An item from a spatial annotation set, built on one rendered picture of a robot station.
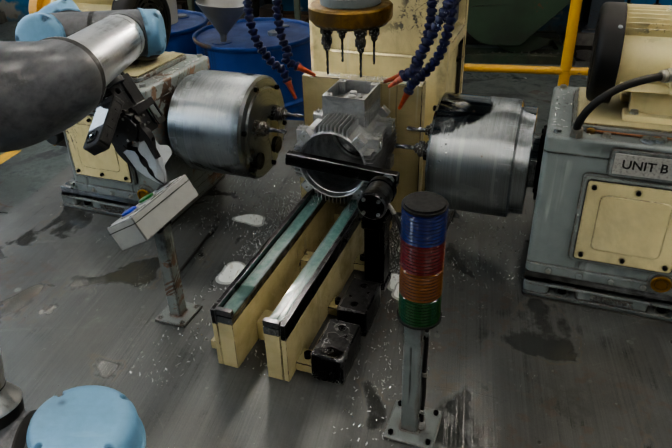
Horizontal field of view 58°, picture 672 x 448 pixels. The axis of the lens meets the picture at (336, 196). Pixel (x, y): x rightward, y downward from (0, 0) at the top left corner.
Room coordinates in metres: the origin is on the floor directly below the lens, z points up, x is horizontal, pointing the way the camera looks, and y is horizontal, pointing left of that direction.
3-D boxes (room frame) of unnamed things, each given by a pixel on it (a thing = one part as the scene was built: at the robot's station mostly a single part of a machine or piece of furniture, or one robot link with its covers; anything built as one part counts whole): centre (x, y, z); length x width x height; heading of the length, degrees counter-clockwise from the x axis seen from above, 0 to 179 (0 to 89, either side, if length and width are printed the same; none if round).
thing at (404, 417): (0.67, -0.11, 1.01); 0.08 x 0.08 x 0.42; 69
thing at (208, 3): (2.84, 0.48, 0.93); 0.25 x 0.24 x 0.25; 168
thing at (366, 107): (1.32, -0.04, 1.11); 0.12 x 0.11 x 0.07; 159
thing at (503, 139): (1.17, -0.34, 1.04); 0.41 x 0.25 x 0.25; 69
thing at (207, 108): (1.41, 0.30, 1.04); 0.37 x 0.25 x 0.25; 69
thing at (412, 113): (1.43, -0.09, 0.97); 0.30 x 0.11 x 0.34; 69
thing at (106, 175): (1.50, 0.53, 0.99); 0.35 x 0.31 x 0.37; 69
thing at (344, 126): (1.29, -0.03, 1.02); 0.20 x 0.19 x 0.19; 159
